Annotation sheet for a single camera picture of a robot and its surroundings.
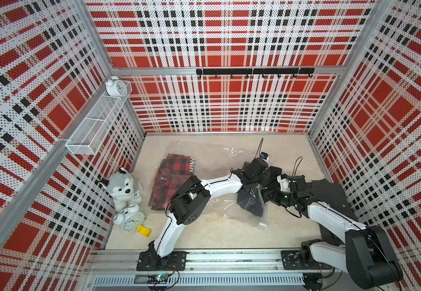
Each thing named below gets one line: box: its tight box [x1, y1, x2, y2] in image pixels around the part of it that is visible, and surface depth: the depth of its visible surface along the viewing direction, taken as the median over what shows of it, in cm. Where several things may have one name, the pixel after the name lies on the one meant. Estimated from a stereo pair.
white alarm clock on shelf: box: [104, 75, 128, 97], surface depth 82 cm
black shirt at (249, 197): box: [236, 181, 268, 218], surface depth 88 cm
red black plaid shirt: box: [148, 153, 196, 211], surface depth 102 cm
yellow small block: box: [135, 224, 153, 239], surface depth 82 cm
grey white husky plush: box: [98, 166, 144, 212], surface depth 80 cm
